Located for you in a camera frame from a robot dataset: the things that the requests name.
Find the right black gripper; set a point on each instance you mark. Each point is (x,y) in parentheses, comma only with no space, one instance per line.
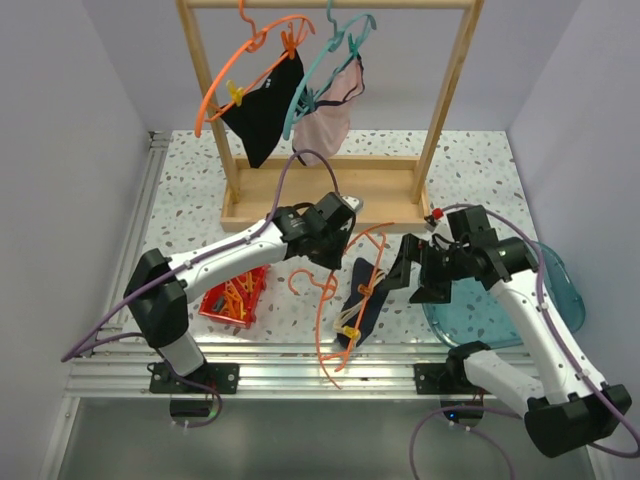
(418,250)

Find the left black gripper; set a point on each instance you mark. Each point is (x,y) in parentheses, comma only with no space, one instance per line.
(334,260)

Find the navy underwear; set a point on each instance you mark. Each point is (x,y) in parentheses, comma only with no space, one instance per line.
(349,314)

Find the orange clip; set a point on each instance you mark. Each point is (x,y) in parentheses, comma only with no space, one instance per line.
(365,290)
(289,43)

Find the orange hanger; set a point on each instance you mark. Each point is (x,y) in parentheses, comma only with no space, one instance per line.
(215,97)
(377,236)

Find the yellow clip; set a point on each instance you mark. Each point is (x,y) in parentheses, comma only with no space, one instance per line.
(351,332)
(236,93)

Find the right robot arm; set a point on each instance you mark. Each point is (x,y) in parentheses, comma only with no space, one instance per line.
(569,404)

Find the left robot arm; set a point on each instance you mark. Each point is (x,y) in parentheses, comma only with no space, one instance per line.
(161,287)

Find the pink underwear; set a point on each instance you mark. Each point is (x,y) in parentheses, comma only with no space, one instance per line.
(325,129)

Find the black underwear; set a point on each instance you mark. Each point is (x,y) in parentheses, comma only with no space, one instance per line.
(259,120)

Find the teal hanger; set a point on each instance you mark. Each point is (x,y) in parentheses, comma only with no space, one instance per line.
(360,26)

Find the blue transparent tray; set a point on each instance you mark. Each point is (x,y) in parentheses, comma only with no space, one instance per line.
(473,314)

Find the wooden clothes rack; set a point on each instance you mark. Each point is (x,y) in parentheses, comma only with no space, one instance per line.
(393,188)

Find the red bin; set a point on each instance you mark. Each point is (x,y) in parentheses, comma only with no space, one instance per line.
(205,308)

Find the teal clip lower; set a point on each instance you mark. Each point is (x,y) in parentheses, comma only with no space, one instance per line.
(306,102)

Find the teal clip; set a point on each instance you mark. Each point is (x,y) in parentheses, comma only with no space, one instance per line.
(353,45)
(306,102)

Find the teal clip upper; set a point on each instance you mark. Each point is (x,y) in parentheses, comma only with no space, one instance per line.
(353,45)

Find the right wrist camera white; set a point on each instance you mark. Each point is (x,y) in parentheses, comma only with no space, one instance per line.
(436,223)

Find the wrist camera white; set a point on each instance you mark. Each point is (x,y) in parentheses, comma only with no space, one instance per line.
(355,203)
(436,223)

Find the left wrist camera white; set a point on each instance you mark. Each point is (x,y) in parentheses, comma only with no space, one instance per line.
(355,203)

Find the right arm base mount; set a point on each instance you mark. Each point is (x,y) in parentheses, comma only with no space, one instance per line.
(448,377)

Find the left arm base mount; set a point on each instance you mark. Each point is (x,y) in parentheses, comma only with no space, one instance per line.
(221,377)

